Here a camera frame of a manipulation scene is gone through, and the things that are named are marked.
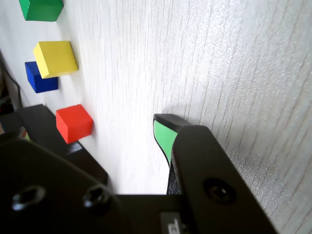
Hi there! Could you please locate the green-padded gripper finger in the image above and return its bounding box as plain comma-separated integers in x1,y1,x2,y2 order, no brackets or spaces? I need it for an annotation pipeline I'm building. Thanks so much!
153,113,280,234

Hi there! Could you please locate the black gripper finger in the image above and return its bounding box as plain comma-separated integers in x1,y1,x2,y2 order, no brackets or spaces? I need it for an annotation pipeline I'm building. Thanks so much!
0,128,134,234

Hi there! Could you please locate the red wooden cube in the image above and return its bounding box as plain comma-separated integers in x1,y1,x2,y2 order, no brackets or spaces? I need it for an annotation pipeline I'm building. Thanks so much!
56,104,94,144

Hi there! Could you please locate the blue wooden cube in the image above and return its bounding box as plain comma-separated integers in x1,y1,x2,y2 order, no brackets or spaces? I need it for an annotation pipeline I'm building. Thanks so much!
24,61,59,94

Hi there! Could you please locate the yellow wooden cube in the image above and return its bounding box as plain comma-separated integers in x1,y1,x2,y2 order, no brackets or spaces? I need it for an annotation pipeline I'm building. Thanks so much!
33,40,79,79

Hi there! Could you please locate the green wooden cube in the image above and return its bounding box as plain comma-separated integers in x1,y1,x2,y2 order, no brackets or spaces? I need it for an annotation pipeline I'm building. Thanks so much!
19,0,64,22

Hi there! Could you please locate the black open box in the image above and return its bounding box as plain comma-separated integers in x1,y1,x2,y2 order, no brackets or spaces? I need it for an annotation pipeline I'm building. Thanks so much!
60,140,109,190

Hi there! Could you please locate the black cardboard box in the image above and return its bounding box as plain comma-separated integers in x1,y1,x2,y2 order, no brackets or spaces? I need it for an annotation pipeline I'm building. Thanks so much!
0,104,74,159

